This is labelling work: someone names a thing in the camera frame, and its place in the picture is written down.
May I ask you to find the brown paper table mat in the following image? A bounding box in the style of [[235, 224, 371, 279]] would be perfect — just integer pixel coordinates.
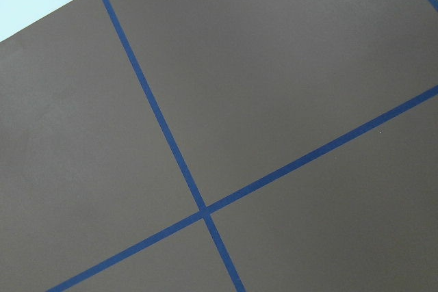
[[1, 0, 437, 291]]

